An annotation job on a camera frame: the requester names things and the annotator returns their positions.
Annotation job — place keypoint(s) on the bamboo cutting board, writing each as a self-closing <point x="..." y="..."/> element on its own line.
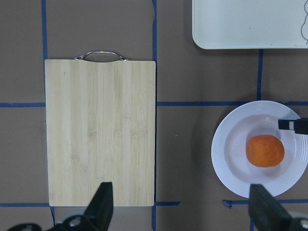
<point x="100" y="124"/>

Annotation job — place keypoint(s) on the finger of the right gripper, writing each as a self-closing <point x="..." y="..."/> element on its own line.
<point x="299" y="126"/>

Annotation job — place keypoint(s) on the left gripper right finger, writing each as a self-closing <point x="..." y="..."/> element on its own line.
<point x="265" y="212"/>

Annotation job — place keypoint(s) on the white round plate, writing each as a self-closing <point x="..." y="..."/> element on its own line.
<point x="229" y="155"/>

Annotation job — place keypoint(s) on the cream bear tray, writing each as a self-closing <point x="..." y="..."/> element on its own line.
<point x="250" y="24"/>

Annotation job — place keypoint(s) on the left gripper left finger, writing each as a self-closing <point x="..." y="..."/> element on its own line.
<point x="100" y="210"/>

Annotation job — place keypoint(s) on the orange fruit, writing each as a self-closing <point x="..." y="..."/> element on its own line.
<point x="264" y="151"/>

